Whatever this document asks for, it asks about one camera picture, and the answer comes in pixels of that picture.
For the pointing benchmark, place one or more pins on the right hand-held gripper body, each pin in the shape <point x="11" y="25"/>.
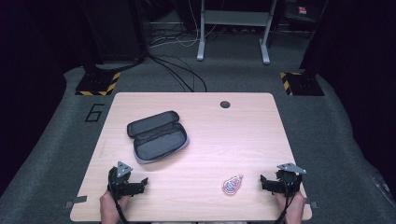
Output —
<point x="289" y="182"/>

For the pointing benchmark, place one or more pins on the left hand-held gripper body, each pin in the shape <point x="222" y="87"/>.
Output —
<point x="120" y="183"/>

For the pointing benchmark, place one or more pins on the person's left hand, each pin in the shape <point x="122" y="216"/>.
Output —
<point x="109" y="208"/>

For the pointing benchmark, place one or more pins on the person's right hand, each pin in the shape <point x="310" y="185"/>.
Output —
<point x="295" y="208"/>

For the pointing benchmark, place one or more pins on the open dark grey pencil case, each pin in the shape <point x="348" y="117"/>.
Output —
<point x="158" y="138"/>

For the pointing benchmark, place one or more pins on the round black table grommet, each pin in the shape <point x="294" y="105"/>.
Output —
<point x="225" y="104"/>

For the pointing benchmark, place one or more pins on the black yellow striped stand base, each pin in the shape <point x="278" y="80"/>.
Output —
<point x="303" y="84"/>
<point x="97" y="84"/>

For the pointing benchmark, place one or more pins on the black cabinet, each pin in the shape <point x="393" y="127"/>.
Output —
<point x="115" y="28"/>

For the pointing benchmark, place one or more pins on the dark box with red label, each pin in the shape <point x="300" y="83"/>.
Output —
<point x="302" y="10"/>

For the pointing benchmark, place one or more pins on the grey table edge bracket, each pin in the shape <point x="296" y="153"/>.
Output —
<point x="76" y="200"/>
<point x="312" y="205"/>

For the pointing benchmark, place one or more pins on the black stand post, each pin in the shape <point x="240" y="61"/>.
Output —
<point x="90" y="46"/>
<point x="314" y="43"/>

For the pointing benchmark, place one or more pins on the white metal desk frame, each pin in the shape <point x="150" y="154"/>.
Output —
<point x="236" y="18"/>

